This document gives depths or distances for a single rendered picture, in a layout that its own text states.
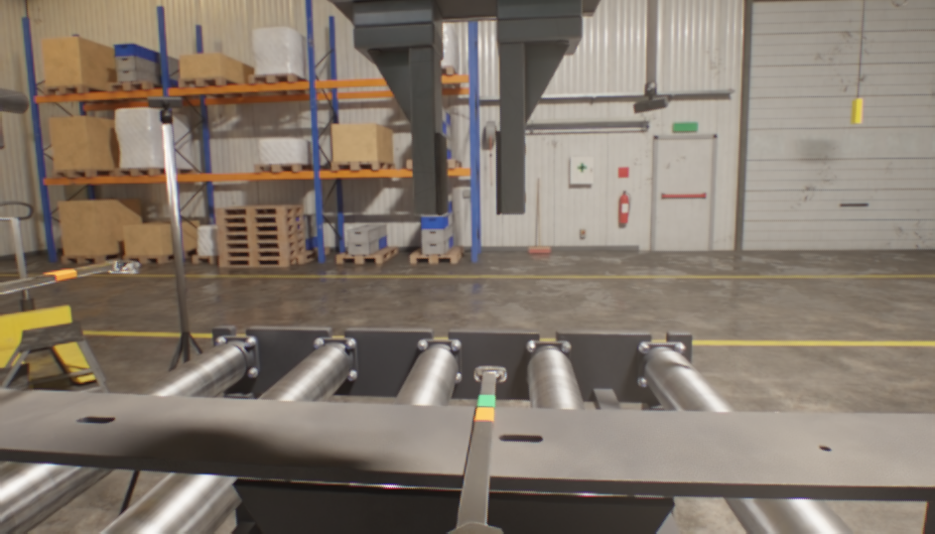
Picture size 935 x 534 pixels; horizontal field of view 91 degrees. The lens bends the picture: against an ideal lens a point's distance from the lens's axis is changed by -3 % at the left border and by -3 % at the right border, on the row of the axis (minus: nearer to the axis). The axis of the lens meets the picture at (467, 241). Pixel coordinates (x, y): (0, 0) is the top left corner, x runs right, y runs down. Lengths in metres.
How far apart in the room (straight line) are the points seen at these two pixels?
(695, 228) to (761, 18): 3.94
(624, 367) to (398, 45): 1.22
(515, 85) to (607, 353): 1.17
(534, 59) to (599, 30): 9.64
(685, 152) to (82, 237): 11.37
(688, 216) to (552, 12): 9.66
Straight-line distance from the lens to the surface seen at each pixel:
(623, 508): 0.42
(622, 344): 1.36
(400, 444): 0.35
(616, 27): 9.95
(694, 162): 9.88
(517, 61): 0.24
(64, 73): 11.48
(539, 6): 0.24
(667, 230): 9.78
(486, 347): 1.34
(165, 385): 1.28
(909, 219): 11.90
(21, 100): 0.44
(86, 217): 11.18
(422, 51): 0.24
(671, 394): 1.15
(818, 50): 11.02
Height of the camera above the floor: 1.34
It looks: 7 degrees down
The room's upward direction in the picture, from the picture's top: 1 degrees counter-clockwise
